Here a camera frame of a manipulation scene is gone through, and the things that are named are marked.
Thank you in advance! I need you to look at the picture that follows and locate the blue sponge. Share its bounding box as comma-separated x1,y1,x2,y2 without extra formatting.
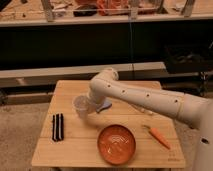
96,100,112,113

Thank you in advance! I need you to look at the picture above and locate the orange ceramic bowl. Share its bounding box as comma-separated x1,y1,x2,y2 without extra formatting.
97,124,136,165

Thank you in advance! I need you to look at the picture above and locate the white tube bottle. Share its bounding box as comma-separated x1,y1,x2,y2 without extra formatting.
130,104,154,116

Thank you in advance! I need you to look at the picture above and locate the vertical black cable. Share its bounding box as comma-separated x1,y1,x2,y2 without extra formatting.
127,16,136,80

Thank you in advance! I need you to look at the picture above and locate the orange carrot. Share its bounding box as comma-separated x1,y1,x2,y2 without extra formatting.
143,125,171,149

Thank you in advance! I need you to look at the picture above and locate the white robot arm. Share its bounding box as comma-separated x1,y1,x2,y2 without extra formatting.
88,68,213,171

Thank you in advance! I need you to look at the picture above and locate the orange object on shelf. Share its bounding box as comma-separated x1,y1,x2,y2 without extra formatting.
96,0,129,16

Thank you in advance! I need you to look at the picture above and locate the wooden shelf bench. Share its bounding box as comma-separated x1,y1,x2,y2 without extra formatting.
0,62,168,105

